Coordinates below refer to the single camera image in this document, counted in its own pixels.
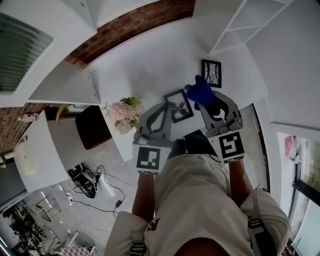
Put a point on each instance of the blue cloth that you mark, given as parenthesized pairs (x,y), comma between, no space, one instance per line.
(201,90)

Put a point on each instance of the checkered cloth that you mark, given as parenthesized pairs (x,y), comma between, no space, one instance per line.
(75,251)

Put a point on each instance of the black power adapter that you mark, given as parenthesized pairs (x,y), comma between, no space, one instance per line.
(118,203)

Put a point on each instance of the person's right forearm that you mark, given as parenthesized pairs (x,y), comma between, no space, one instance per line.
(237,180)

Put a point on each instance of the white open shelf unit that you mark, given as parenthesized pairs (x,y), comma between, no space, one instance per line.
(239,28)

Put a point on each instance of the pink flower bouquet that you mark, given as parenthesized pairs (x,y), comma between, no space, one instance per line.
(125,113)

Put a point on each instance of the pink hanging object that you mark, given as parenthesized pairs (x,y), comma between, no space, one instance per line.
(289,145)

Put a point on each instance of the person's white shirt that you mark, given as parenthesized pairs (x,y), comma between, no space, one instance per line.
(200,190)

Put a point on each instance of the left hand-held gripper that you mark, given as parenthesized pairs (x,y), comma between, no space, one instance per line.
(147,157)

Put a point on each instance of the black picture frame branch print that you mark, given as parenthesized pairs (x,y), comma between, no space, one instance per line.
(212,71)

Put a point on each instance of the yellow curved object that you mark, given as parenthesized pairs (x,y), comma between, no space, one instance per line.
(60,113)

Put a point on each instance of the black picture frame flower print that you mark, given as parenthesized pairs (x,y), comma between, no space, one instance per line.
(182,110)

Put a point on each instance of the person's left forearm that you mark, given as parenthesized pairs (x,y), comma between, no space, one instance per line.
(145,197)

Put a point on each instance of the white side cabinet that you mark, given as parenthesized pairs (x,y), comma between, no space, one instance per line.
(41,156)

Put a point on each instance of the window with green blinds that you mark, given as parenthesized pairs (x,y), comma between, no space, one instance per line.
(21,52)

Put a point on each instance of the black equipment bag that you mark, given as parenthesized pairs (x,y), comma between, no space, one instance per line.
(85,183)

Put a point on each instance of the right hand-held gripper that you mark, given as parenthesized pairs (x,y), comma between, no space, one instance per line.
(231,146)

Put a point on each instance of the dark brown stool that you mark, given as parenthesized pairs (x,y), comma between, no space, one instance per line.
(92,130)

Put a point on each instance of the white wall shelf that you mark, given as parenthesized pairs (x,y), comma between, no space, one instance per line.
(70,86)

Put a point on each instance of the person's dark shoe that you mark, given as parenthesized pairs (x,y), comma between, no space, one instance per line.
(178,148)

